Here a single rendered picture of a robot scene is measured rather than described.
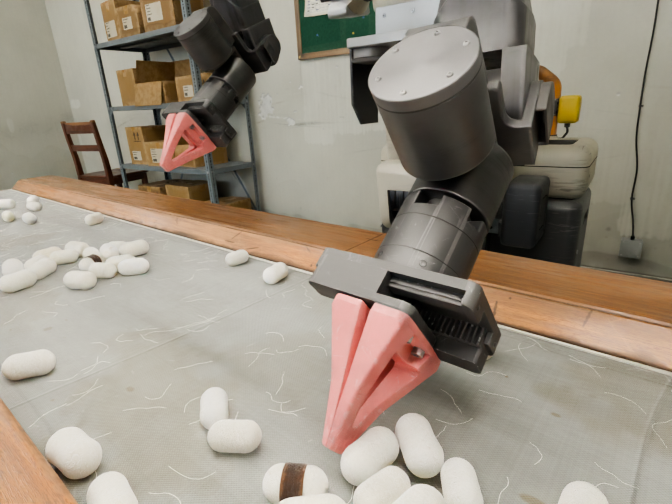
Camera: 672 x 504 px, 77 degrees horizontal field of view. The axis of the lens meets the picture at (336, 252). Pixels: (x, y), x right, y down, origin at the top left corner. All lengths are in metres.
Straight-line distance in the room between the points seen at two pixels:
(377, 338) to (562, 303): 0.21
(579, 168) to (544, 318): 0.75
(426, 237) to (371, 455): 0.12
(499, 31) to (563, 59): 1.95
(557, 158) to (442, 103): 0.91
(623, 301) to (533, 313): 0.07
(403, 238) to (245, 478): 0.16
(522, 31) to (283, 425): 0.29
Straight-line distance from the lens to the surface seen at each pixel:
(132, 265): 0.56
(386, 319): 0.22
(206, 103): 0.63
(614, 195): 2.30
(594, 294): 0.42
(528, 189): 0.97
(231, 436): 0.26
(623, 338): 0.38
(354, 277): 0.24
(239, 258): 0.54
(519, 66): 0.32
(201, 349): 0.37
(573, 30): 2.28
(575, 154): 1.11
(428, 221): 0.25
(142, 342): 0.41
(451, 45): 0.24
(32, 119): 5.29
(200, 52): 0.68
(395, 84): 0.23
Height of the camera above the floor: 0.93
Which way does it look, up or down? 19 degrees down
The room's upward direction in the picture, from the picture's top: 3 degrees counter-clockwise
